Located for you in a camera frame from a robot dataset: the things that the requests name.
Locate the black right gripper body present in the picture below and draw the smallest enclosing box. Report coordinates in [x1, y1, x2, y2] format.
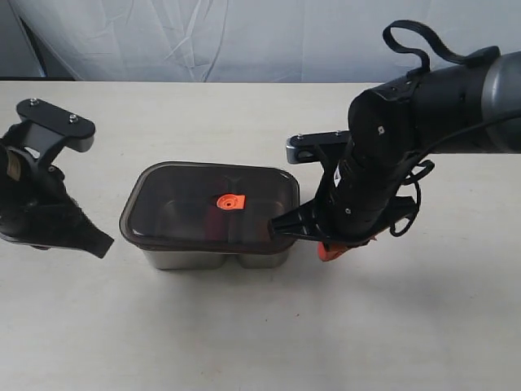
[269, 142, 419, 244]

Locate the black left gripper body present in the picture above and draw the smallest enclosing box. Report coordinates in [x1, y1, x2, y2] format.
[1, 124, 114, 258]

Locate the dark lid with orange seal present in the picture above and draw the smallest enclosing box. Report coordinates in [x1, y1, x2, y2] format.
[120, 161, 300, 255]

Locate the red sausage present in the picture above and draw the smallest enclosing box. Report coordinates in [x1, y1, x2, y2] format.
[204, 205, 226, 241]

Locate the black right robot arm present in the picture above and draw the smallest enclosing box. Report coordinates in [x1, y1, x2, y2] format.
[269, 47, 520, 261]

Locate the steel two-compartment lunch box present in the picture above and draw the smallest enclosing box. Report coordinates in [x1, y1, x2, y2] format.
[142, 247, 291, 270]

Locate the white backdrop cloth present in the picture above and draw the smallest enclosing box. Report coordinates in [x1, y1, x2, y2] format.
[12, 1, 520, 82]

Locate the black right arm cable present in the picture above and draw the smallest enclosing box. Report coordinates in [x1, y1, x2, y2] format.
[386, 113, 521, 239]

